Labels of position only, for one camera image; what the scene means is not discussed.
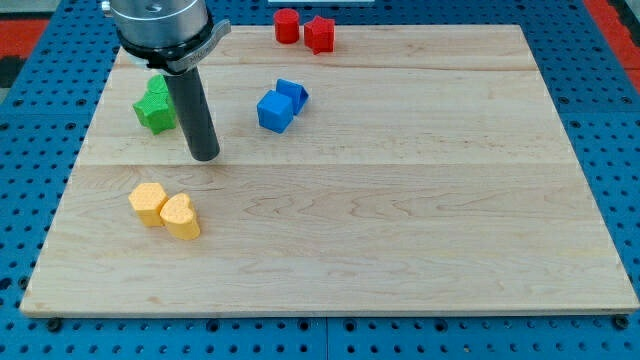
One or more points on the green star block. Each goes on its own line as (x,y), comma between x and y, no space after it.
(155,111)

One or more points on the blue cube block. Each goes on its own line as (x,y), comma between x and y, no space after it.
(275,111)

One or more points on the blue triangle block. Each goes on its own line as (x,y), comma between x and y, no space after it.
(296,92)

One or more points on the yellow heart block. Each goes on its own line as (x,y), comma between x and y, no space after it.
(180,218)

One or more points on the red star block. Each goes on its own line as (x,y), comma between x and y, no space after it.
(319,35)

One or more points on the red cylinder block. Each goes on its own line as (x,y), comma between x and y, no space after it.
(286,26)

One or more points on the green round block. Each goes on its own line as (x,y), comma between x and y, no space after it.
(157,85)

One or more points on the light wooden board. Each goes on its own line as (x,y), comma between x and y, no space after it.
(428,174)

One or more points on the yellow hexagon block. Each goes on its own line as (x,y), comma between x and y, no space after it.
(147,201)

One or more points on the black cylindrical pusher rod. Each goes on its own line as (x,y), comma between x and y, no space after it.
(191,106)

